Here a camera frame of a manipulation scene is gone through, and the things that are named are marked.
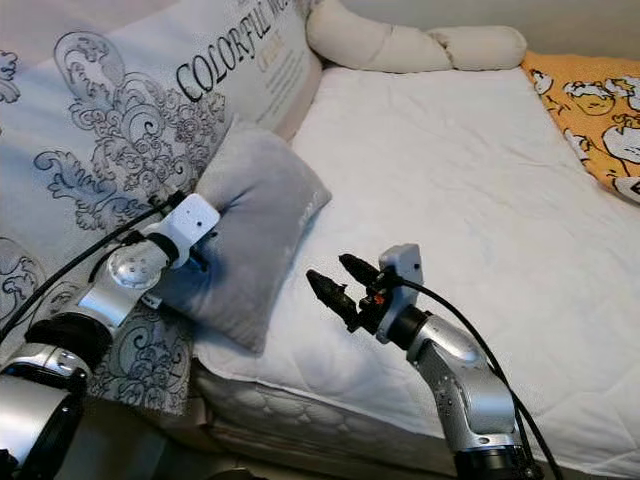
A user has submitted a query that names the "beige bolster pillow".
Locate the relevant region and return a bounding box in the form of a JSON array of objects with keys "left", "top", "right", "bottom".
[{"left": 306, "top": 0, "right": 528, "bottom": 74}]

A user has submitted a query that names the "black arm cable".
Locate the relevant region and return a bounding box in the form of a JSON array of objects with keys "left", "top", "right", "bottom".
[
  {"left": 410, "top": 280, "right": 566, "bottom": 480},
  {"left": 0, "top": 195, "right": 191, "bottom": 341}
]

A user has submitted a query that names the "grey bear pillow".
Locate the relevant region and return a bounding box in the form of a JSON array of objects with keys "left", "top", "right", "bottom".
[{"left": 155, "top": 118, "right": 331, "bottom": 353}]

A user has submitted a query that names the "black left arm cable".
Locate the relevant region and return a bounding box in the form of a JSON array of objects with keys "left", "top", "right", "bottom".
[{"left": 0, "top": 195, "right": 191, "bottom": 341}]

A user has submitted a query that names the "grey ornament print blanket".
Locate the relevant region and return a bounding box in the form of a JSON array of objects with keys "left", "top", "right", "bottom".
[{"left": 0, "top": 0, "right": 326, "bottom": 413}]

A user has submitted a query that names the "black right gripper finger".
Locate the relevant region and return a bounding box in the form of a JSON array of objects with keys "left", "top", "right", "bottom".
[
  {"left": 306, "top": 270, "right": 363, "bottom": 329},
  {"left": 338, "top": 253, "right": 387, "bottom": 291}
]

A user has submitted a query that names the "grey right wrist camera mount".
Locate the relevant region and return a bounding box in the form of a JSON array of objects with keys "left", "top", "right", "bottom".
[{"left": 378, "top": 243, "right": 424, "bottom": 313}]

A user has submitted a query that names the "grey quilted mattress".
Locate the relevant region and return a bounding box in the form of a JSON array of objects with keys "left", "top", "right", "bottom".
[{"left": 195, "top": 360, "right": 461, "bottom": 480}]

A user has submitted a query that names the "white quilted mattress topper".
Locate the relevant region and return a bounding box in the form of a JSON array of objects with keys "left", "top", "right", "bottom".
[{"left": 195, "top": 65, "right": 640, "bottom": 479}]

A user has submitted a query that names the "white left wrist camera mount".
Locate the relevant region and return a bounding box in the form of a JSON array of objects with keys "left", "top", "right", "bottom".
[{"left": 158, "top": 192, "right": 222, "bottom": 269}]

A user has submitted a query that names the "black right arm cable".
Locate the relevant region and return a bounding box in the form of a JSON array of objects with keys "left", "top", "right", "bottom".
[{"left": 410, "top": 280, "right": 566, "bottom": 480}]

